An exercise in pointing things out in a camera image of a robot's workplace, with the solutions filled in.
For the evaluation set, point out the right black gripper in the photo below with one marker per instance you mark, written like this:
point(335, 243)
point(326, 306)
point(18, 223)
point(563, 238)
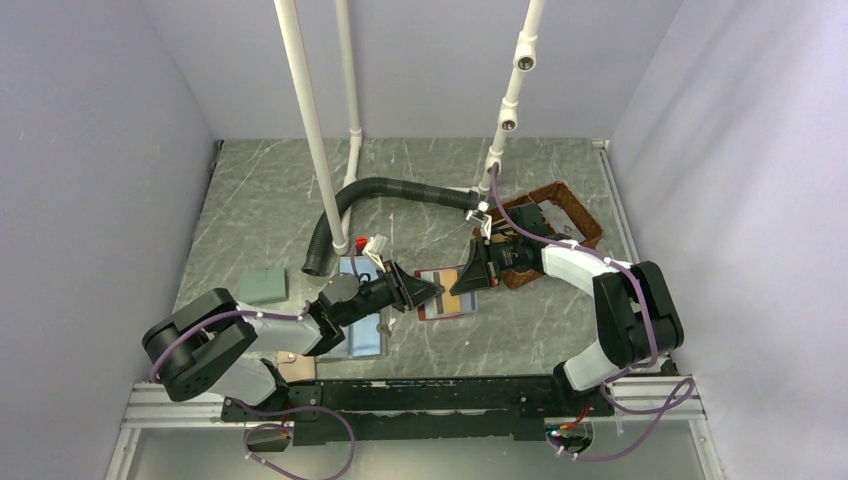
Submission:
point(476, 275)

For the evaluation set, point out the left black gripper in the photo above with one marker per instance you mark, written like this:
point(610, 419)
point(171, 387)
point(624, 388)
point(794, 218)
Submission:
point(406, 290)

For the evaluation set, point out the gold VIP card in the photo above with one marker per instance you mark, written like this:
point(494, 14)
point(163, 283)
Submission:
point(447, 304)

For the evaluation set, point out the red leather card holder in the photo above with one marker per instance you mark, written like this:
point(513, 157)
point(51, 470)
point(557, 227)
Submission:
point(426, 312)

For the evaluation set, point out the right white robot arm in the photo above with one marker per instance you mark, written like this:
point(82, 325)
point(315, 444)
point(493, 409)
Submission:
point(636, 319)

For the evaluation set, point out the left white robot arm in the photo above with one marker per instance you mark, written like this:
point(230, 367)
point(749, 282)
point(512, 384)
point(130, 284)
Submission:
point(214, 343)

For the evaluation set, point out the blue card holder orange card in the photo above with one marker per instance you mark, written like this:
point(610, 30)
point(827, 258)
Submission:
point(359, 268)

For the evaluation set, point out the open blue grey card holder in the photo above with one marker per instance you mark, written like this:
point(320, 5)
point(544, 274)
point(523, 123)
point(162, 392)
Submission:
point(363, 340)

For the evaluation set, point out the silver cards in basket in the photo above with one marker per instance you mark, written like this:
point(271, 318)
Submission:
point(561, 222)

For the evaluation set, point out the beige snap card holder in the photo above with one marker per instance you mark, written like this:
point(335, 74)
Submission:
point(295, 367)

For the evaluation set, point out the green card holder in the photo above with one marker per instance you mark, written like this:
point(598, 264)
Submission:
point(264, 286)

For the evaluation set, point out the brown wicker divided basket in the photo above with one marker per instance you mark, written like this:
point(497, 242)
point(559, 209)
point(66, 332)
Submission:
point(525, 211)

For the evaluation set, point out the white rear pole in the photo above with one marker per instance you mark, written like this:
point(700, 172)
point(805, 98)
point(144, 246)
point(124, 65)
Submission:
point(348, 67)

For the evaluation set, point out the white pole with fittings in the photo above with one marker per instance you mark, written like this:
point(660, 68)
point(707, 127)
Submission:
point(524, 60)

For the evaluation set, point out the white front pole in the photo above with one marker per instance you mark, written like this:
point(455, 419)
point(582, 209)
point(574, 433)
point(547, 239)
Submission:
point(289, 25)

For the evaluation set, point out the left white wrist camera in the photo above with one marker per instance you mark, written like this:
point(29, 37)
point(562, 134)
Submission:
point(372, 249)

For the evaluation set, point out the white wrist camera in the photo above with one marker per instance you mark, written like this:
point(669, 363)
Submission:
point(481, 218)
point(372, 249)

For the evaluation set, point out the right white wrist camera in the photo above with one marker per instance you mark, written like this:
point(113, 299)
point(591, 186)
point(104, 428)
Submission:
point(481, 218)

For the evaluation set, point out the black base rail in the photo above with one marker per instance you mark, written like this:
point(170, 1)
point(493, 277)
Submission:
point(521, 407)

